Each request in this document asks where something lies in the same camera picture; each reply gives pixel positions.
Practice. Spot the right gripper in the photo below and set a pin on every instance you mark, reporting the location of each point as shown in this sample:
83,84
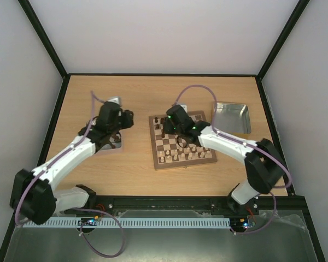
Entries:
168,126

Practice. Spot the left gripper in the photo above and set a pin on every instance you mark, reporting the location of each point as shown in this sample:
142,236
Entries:
129,120

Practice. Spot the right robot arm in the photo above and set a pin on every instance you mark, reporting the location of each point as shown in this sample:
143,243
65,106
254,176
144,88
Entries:
263,164

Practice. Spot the wooden chess board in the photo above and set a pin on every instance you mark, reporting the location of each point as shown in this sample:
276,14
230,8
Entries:
173,143

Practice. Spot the left metal tin tray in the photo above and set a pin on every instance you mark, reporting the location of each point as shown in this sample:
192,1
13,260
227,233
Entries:
115,145

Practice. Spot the metal tin tray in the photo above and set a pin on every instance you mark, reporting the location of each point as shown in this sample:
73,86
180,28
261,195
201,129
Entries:
115,145
232,118

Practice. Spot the right metal tin tray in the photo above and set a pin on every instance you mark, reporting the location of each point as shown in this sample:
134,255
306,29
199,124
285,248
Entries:
232,118

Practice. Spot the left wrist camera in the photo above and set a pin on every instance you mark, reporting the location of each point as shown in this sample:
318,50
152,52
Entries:
116,100

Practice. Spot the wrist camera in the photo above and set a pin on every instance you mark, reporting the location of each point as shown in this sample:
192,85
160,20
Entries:
184,106
116,100

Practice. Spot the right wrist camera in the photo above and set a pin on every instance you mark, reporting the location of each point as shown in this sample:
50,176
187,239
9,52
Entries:
184,106

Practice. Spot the light blue cable duct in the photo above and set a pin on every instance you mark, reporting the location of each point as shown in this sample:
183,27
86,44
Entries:
135,223

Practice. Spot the black frame base rail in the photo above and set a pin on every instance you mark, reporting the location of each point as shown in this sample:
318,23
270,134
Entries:
216,205

